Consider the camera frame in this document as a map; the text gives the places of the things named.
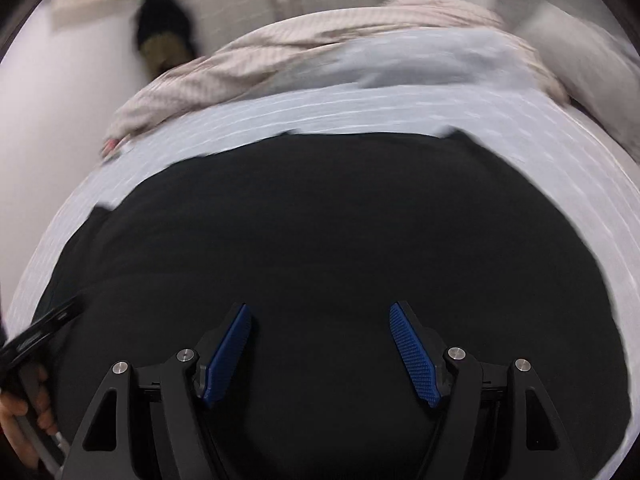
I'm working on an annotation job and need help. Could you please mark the beige striped blanket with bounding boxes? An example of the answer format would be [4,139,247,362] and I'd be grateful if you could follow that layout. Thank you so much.
[102,0,568,161]

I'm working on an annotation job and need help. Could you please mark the light blue checked bed sheet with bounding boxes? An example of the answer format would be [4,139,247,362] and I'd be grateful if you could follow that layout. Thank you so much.
[7,27,640,476]

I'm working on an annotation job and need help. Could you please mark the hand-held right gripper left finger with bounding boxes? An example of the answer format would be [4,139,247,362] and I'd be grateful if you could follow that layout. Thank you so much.
[62,302,258,480]

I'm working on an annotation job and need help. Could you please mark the black and olive cloth bundle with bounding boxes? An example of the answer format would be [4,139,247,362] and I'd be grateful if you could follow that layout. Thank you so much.
[134,0,203,82]

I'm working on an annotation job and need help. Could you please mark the grey pillow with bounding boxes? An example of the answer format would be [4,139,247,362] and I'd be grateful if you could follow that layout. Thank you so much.
[520,0,640,161]

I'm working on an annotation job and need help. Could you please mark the person's left hand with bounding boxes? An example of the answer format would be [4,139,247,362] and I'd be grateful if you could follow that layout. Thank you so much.
[0,366,58,469]

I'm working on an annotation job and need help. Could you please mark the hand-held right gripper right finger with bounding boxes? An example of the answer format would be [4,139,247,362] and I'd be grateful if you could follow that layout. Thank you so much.
[389,301,583,480]

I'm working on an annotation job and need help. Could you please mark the black jacket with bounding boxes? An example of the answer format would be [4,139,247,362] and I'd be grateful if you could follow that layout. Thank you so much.
[42,130,631,480]

